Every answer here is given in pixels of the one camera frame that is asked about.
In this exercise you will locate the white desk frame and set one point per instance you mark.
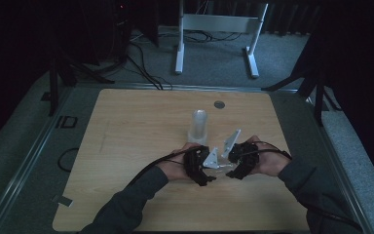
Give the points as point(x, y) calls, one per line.
point(220, 23)

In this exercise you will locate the person's left hand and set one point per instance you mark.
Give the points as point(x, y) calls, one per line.
point(173, 165)

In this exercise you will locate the person's right hand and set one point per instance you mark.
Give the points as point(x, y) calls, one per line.
point(269, 162)

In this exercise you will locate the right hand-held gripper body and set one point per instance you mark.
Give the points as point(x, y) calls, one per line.
point(245, 157)

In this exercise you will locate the grey tape strip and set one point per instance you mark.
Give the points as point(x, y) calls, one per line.
point(63, 201)

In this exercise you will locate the single clear plastic cup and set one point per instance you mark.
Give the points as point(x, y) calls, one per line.
point(224, 167)

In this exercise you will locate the dark equipment rack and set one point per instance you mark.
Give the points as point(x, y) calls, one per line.
point(110, 29)

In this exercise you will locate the round grey table grommet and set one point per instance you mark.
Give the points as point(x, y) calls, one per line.
point(219, 104)

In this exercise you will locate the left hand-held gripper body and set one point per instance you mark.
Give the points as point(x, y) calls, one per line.
point(194, 164)

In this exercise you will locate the stack of clear plastic cups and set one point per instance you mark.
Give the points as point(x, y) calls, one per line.
point(198, 128)

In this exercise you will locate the dark pleated curtain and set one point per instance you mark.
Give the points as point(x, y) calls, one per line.
point(289, 19)

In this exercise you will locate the black tripod stand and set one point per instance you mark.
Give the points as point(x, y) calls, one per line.
point(53, 87)
point(318, 97)

